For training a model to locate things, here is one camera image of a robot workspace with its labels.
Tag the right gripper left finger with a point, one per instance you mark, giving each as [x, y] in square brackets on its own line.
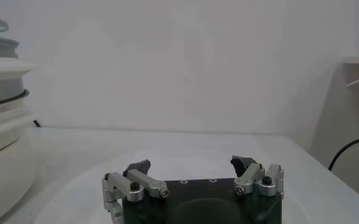
[148, 184]

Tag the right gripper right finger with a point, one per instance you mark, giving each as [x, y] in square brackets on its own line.
[252, 176]

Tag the white round plate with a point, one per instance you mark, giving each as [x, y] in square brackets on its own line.
[197, 167]

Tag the white electric cooker base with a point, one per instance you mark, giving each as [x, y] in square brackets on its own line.
[2, 170]

